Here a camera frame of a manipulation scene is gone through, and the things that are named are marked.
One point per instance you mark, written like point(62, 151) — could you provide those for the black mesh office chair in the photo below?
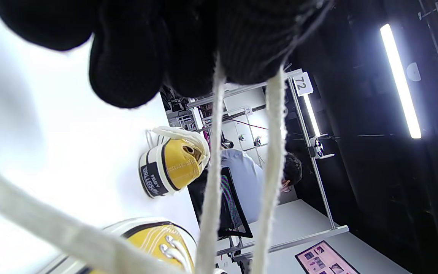
point(234, 213)

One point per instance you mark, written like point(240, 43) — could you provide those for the yellow canvas shoe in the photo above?
point(181, 167)
point(146, 243)

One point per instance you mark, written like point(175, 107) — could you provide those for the silver aluminium frame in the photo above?
point(321, 182)

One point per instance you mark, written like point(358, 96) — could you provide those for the white light tube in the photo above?
point(312, 114)
point(401, 83)

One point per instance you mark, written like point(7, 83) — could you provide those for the white sign plate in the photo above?
point(302, 83)

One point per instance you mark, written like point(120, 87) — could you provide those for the monitor with pink screen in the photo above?
point(325, 260)

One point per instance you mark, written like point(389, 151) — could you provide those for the person's left hand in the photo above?
point(165, 38)

